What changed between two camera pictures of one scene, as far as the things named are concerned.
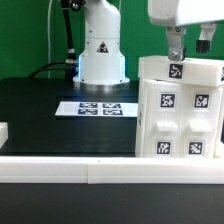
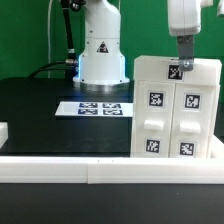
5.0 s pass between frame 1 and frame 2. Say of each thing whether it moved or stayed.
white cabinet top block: stayed
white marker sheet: stayed
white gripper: moved
